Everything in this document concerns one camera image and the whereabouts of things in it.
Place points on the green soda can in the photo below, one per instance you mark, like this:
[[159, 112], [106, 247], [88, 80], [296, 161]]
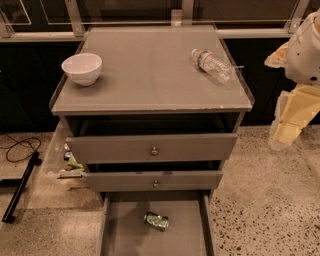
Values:
[[157, 221]]

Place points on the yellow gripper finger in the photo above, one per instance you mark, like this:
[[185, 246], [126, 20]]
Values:
[[278, 58], [294, 111]]

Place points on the grey drawer cabinet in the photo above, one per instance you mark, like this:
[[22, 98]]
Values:
[[149, 85]]

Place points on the grey bottom drawer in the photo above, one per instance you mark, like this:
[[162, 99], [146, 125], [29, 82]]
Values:
[[124, 232]]

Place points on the grey middle drawer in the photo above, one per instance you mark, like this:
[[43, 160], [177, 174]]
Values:
[[153, 181]]

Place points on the white ceramic bowl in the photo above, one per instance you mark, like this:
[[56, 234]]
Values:
[[83, 69]]

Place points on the grey drawer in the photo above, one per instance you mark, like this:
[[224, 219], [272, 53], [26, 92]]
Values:
[[153, 181], [124, 232], [151, 148]]

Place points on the clear plastic water bottle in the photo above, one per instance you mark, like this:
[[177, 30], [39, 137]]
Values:
[[212, 65]]

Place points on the grey top drawer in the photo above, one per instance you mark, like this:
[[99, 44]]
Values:
[[151, 148]]

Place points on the black metal stand bar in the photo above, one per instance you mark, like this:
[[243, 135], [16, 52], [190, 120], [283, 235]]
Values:
[[34, 161]]

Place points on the clear plastic storage bin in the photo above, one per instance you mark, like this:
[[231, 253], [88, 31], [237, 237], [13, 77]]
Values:
[[56, 167]]

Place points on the metal railing frame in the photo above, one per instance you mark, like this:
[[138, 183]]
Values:
[[71, 20]]

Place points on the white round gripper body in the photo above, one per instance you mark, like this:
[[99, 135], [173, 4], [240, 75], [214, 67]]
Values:
[[304, 56]]

